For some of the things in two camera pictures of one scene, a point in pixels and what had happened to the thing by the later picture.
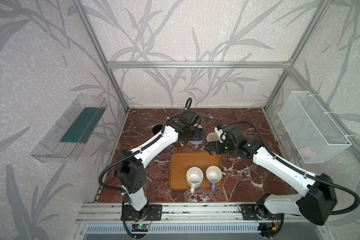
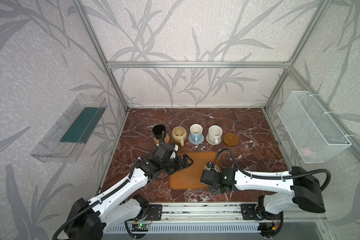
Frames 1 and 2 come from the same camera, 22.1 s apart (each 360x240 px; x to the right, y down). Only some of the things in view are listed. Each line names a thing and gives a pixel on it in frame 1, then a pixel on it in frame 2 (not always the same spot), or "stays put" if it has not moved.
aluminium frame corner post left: (97, 42) stays put
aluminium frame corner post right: (314, 20) stays put
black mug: (157, 128) stays put
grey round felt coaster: (196, 142) stays put
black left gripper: (193, 141) → (178, 163)
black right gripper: (214, 146) → (208, 179)
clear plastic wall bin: (63, 140) stays put
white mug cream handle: (194, 177) → (214, 134)
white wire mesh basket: (314, 136) stays put
